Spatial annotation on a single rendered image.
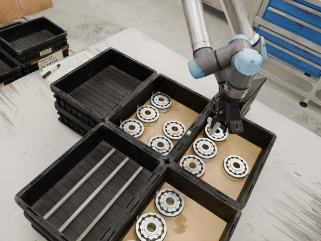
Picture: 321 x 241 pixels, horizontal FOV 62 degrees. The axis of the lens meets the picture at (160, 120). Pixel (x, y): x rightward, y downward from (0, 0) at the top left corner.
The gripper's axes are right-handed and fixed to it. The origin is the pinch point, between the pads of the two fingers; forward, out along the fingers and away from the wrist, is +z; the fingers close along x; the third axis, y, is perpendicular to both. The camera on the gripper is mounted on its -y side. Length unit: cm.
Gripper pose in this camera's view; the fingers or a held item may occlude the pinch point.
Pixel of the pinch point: (218, 133)
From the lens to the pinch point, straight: 106.8
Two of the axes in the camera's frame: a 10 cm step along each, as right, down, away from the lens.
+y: -2.5, -7.5, 6.1
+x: -9.6, 1.1, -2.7
